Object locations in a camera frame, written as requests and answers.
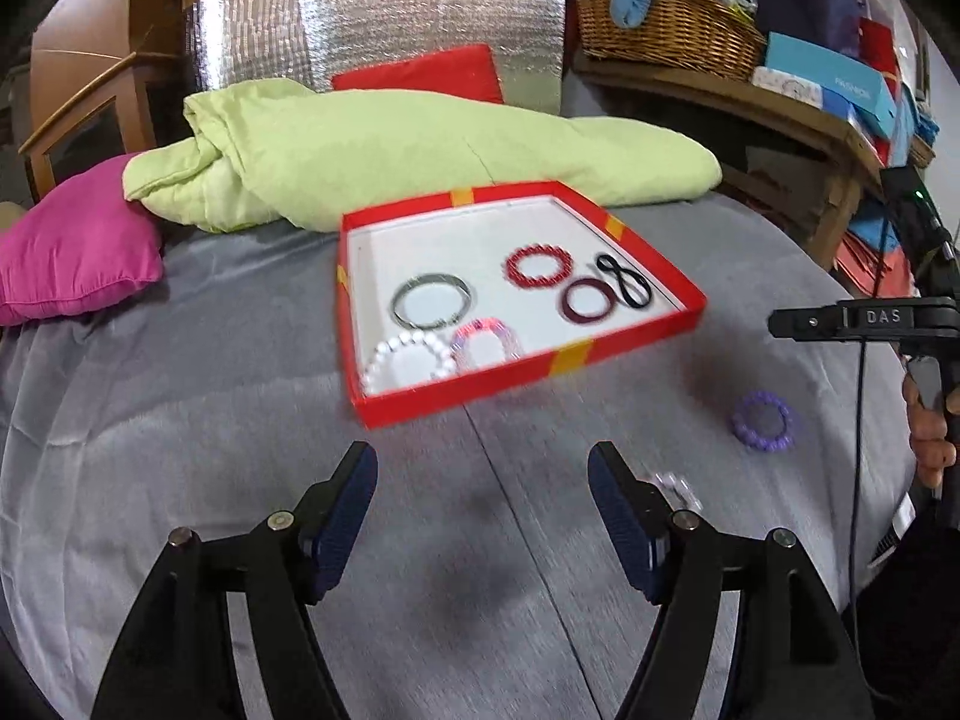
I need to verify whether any pink rose bead bracelet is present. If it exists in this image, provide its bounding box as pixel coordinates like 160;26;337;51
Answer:
646;469;706;517

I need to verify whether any purple bead bracelet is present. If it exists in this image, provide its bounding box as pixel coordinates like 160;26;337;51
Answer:
730;388;802;454

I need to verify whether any white large bead bracelet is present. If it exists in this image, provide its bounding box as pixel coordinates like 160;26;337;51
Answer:
361;328;459;397

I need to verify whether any maroon hair tie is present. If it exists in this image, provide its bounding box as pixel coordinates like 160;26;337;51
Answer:
558;276;620;325

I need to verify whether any pink white small bead bracelet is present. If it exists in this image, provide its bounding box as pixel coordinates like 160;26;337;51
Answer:
449;315;524;373

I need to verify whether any black hair tie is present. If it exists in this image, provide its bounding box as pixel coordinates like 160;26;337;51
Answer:
593;252;655;313

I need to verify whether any silver metal bangle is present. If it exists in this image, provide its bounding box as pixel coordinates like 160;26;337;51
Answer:
389;273;473;332

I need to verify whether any red bead bracelet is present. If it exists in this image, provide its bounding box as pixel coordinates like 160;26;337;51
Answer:
502;241;576;291

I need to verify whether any right hand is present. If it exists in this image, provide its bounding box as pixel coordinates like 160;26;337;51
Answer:
901;374;958;489

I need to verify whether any grey bed cover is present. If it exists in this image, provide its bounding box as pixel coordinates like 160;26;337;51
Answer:
2;195;913;718

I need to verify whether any blue cardboard box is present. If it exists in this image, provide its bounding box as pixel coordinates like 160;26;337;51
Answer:
765;32;896;140

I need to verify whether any red shallow gift box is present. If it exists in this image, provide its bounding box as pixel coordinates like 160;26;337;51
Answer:
337;182;708;427

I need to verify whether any magenta pillow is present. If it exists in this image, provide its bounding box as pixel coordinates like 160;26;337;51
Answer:
2;154;164;327

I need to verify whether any light green folded blanket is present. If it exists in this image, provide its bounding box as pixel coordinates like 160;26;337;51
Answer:
122;78;722;232

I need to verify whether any wicker basket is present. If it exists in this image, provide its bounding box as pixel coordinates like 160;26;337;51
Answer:
574;0;766;80

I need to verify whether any wooden shelf table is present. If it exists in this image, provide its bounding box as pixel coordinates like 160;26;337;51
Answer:
573;52;882;270

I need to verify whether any red cushion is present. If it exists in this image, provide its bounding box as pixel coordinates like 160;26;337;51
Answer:
331;44;505;104

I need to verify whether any wooden cabinet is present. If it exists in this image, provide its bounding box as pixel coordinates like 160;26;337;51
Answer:
18;0;187;199

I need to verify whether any silver insulation foil panel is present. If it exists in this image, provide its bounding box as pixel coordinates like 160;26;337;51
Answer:
184;0;566;114

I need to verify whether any black cable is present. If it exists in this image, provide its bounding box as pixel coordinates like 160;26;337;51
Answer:
844;185;902;699

